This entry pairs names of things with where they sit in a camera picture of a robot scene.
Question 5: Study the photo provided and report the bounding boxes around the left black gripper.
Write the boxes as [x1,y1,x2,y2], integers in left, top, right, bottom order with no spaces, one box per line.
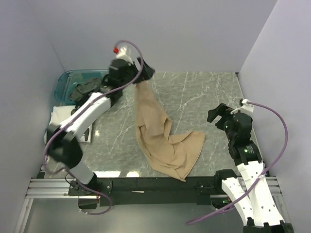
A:
[121,57,155,89]

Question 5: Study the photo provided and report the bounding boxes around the tan t shirt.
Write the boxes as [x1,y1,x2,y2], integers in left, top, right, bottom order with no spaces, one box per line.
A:
[135,81,206,182]

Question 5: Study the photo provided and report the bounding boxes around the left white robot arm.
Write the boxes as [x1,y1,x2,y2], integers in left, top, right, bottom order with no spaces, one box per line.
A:
[43,57,155,195]

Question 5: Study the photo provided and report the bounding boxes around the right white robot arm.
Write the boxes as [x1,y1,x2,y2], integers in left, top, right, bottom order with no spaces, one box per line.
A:
[207,100,294,233]

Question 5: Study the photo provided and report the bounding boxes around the dark grey t shirt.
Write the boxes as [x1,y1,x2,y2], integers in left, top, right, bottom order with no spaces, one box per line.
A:
[68,78,103,103]

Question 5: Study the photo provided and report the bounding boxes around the teal plastic bin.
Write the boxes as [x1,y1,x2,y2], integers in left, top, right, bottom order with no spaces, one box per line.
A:
[54,69,108,105]

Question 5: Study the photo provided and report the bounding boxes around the white printed t shirt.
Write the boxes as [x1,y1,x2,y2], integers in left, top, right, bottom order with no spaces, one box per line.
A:
[49,105,92,143]

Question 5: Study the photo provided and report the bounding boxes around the black base beam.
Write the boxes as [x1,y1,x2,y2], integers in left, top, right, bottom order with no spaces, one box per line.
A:
[68,176,225,209]

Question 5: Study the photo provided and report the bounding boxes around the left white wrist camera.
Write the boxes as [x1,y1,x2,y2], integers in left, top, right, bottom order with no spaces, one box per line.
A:
[113,46,134,64]

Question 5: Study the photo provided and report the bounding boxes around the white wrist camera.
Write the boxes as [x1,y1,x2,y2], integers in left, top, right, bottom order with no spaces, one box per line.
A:
[113,46,134,64]
[231,99,254,115]

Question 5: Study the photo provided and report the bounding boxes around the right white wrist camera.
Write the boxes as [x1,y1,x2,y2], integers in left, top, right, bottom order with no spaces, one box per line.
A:
[231,99,254,115]

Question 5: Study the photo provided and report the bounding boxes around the aluminium rail frame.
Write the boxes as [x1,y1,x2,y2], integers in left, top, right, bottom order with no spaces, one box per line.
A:
[26,175,290,223]

